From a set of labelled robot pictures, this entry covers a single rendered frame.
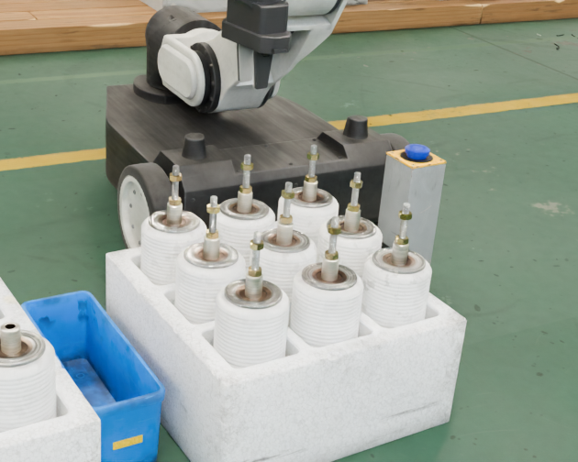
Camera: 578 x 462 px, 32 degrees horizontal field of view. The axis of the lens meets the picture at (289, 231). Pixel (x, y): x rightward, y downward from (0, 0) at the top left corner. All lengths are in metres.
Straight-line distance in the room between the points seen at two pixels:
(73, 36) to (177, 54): 1.18
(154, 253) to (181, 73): 0.67
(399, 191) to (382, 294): 0.28
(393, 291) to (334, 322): 0.10
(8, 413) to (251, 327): 0.31
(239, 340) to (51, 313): 0.38
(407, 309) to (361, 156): 0.61
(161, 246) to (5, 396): 0.39
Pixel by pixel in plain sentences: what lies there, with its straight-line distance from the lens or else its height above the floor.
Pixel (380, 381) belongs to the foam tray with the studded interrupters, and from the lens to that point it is 1.39.
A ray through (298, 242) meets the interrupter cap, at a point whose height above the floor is 0.25.
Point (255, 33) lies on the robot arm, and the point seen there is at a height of 0.54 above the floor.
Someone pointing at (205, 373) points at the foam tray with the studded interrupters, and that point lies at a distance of 1.29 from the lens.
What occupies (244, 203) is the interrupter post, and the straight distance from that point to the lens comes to 1.51.
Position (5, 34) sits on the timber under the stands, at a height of 0.07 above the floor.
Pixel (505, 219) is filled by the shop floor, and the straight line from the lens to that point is 2.24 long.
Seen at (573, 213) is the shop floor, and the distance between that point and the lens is 2.34.
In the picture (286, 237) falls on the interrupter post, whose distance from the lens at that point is 1.42.
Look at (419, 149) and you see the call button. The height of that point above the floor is 0.33.
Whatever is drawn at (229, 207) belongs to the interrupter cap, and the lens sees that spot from 1.53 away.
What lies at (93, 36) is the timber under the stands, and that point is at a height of 0.04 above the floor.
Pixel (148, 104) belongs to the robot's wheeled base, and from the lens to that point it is 2.23.
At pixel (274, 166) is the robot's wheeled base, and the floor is 0.19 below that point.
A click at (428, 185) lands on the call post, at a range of 1.62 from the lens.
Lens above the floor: 0.88
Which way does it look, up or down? 25 degrees down
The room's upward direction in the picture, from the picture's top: 5 degrees clockwise
